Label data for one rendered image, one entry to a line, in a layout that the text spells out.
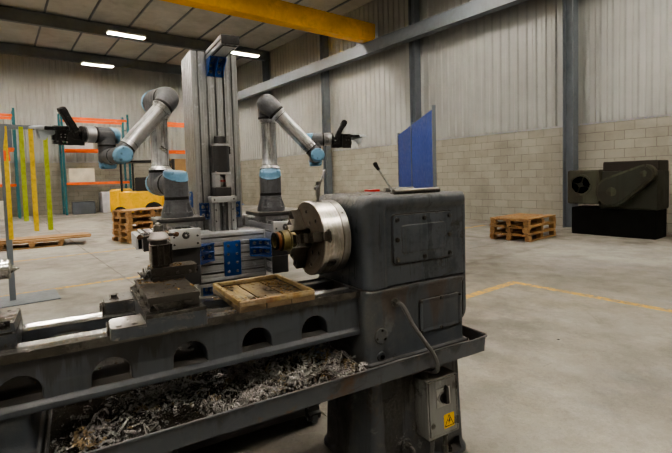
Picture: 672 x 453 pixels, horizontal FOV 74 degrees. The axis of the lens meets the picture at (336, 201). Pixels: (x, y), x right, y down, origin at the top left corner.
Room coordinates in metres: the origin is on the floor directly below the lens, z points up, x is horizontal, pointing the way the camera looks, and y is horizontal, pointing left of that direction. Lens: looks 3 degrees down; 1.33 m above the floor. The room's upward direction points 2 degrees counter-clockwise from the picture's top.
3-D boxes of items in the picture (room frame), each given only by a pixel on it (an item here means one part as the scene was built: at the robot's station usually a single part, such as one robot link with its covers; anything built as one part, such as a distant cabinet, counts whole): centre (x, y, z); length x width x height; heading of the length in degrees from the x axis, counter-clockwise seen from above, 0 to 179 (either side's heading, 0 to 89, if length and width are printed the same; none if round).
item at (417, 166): (8.57, -1.49, 1.18); 4.12 x 0.80 x 2.35; 179
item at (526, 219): (9.12, -3.85, 0.22); 1.25 x 0.86 x 0.44; 130
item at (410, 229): (2.13, -0.25, 1.06); 0.59 x 0.48 x 0.39; 120
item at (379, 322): (2.13, -0.25, 0.43); 0.60 x 0.48 x 0.86; 120
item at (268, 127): (2.58, 0.38, 1.54); 0.15 x 0.12 x 0.55; 8
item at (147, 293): (1.60, 0.64, 0.95); 0.43 x 0.17 x 0.05; 30
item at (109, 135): (2.08, 1.06, 1.56); 0.11 x 0.08 x 0.09; 141
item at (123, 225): (10.50, 4.53, 0.36); 1.26 x 0.86 x 0.73; 139
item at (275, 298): (1.77, 0.31, 0.89); 0.36 x 0.30 x 0.04; 30
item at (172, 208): (2.20, 0.79, 1.21); 0.15 x 0.15 x 0.10
